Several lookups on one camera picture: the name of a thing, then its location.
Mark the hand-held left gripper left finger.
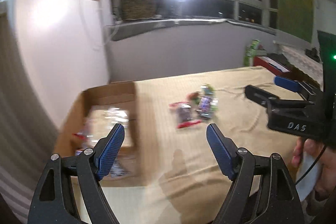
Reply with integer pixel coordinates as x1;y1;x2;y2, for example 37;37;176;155
28;123;125;224

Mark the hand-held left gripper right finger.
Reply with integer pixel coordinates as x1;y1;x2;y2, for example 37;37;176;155
206;123;301;224

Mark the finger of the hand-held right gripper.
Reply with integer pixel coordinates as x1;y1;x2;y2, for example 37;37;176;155
273;76;324;95
244;84;315;107

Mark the sliced bread bag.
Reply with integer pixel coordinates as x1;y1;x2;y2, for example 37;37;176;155
86;107;135;149

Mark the red snack packet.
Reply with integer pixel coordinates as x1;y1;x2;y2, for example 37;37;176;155
169;102;203;130

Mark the clear green snack packet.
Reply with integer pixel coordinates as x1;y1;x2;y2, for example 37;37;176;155
200;84;216;96

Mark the brown cardboard box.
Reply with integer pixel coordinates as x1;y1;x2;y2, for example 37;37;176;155
54;81;156;188

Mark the small brown snack packet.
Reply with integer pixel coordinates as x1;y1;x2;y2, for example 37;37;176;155
187;92;201;104

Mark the person's right hand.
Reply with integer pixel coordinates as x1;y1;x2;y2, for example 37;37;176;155
291;138;336;204

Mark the white lace cloth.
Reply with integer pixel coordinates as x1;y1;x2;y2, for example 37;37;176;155
278;45;325;86

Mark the red storage box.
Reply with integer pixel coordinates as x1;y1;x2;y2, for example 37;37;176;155
253;54;292;78

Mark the green paper bag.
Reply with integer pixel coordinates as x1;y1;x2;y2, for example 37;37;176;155
243;39;261;67

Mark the grey sill cover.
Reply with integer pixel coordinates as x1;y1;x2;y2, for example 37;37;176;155
110;18;277;41

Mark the white cabinet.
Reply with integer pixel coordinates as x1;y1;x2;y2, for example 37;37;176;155
15;0;111;130

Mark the woven basket on windowsill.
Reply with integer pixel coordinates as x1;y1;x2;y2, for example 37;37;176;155
120;0;158;21

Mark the black cable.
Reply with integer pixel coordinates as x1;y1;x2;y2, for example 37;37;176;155
295;146;327;186

